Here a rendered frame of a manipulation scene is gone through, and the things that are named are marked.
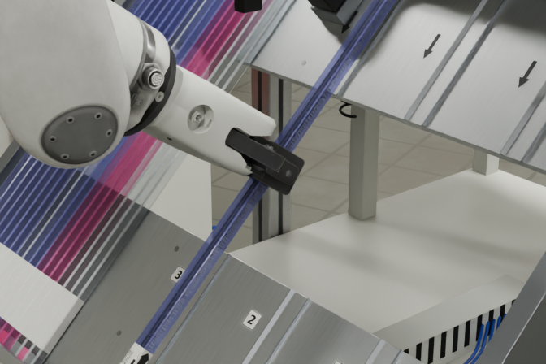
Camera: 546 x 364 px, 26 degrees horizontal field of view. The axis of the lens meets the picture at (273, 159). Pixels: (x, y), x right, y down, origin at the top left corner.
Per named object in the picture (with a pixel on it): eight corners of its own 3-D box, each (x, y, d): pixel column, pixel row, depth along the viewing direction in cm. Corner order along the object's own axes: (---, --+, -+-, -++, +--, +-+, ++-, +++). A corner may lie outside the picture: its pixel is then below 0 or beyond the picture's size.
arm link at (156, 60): (168, 26, 78) (198, 46, 80) (97, 2, 84) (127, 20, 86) (109, 139, 78) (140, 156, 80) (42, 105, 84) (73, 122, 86)
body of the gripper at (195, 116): (190, 47, 79) (292, 113, 87) (109, 17, 86) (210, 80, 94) (138, 147, 79) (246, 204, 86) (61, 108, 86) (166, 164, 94)
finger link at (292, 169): (273, 137, 88) (327, 170, 93) (247, 126, 90) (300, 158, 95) (253, 175, 88) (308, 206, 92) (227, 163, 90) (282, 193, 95)
